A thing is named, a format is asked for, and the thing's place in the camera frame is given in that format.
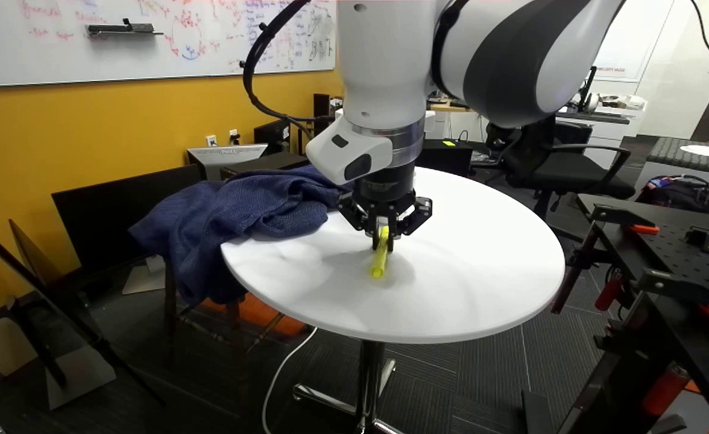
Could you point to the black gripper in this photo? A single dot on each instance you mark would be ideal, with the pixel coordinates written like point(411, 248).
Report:
point(387, 188)

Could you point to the yellow marker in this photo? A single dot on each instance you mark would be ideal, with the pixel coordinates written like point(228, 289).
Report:
point(379, 258)

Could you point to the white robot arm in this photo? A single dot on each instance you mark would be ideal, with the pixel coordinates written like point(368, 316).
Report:
point(387, 64)

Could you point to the tall black speaker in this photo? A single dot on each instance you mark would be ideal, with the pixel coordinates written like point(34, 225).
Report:
point(319, 104)

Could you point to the small black flat panel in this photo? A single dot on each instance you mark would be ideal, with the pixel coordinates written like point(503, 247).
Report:
point(270, 135)

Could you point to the dark blue cloth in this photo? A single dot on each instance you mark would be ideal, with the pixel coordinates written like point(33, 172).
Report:
point(234, 207)

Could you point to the black office chair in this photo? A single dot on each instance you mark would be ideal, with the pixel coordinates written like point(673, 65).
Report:
point(563, 169)

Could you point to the wooden stool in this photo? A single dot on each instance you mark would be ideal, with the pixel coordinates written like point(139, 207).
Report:
point(167, 321)

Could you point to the black flat board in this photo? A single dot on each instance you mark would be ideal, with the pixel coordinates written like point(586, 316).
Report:
point(115, 217)

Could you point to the black backpack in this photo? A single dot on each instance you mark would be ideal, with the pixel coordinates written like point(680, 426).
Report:
point(677, 193)

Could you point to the black robot workbench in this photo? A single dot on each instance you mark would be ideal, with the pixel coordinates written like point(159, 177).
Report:
point(677, 266)

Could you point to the black tripod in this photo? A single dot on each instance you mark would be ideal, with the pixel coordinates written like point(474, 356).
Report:
point(65, 310)

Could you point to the grey floor plate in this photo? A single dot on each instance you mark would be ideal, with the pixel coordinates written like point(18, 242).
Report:
point(79, 376)

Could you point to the metal table pedestal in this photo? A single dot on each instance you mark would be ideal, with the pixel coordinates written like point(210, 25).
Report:
point(368, 376)

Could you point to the white wall outlet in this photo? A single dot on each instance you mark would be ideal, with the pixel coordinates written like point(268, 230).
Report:
point(210, 140)

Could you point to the wall whiteboard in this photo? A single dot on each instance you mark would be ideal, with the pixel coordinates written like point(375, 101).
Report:
point(128, 43)

